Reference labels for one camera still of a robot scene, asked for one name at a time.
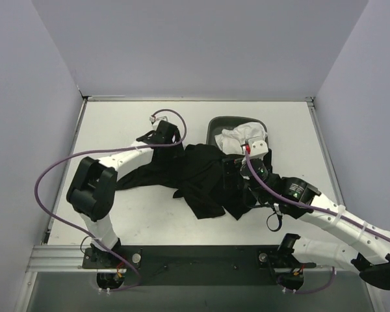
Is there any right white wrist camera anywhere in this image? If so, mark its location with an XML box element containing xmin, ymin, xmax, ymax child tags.
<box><xmin>241</xmin><ymin>136</ymin><xmax>269</xmax><ymax>159</ymax></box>

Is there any white t shirt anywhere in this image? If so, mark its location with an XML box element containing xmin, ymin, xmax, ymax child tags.
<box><xmin>214</xmin><ymin>122</ymin><xmax>267</xmax><ymax>155</ymax></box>

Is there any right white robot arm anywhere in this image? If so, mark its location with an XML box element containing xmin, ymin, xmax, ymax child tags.
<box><xmin>222</xmin><ymin>157</ymin><xmax>390</xmax><ymax>291</ymax></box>

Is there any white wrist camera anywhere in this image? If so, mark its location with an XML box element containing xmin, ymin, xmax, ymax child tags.
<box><xmin>149</xmin><ymin>114</ymin><xmax>168</xmax><ymax>124</ymax></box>
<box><xmin>241</xmin><ymin>136</ymin><xmax>269</xmax><ymax>159</ymax></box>

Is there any black printed t shirt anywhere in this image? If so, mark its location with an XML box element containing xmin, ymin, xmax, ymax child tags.
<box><xmin>116</xmin><ymin>144</ymin><xmax>257</xmax><ymax>220</ymax></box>

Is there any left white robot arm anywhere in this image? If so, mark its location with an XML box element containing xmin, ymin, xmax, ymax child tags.
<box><xmin>66</xmin><ymin>118</ymin><xmax>183</xmax><ymax>268</ymax></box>

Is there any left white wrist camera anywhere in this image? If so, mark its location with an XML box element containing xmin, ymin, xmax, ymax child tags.
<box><xmin>149</xmin><ymin>114</ymin><xmax>168</xmax><ymax>124</ymax></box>

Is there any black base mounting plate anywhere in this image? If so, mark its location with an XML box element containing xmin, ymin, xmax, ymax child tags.
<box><xmin>82</xmin><ymin>245</ymin><xmax>304</xmax><ymax>290</ymax></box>

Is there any dark grey plastic basket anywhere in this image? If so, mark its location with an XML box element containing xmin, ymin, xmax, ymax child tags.
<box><xmin>207</xmin><ymin>116</ymin><xmax>268</xmax><ymax>157</ymax></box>

